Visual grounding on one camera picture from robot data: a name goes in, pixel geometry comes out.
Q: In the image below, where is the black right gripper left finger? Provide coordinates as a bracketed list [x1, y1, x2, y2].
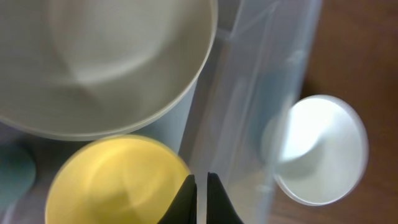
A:
[158, 174, 197, 224]

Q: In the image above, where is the beige plate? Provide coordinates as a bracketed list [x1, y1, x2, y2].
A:
[1, 0, 218, 141]

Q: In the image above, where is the clear plastic storage container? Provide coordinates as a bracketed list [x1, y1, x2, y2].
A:
[1, 1, 322, 223]

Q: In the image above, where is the white plastic bowl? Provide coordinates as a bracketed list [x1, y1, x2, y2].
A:
[259, 95, 369, 207]

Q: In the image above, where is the yellow plastic bowl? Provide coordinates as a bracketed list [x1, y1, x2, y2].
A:
[45, 134, 190, 224]

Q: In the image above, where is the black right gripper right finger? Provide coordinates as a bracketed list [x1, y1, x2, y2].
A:
[206, 172, 243, 224]

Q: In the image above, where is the green plastic cup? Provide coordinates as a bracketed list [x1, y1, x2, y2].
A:
[1, 144, 36, 211]

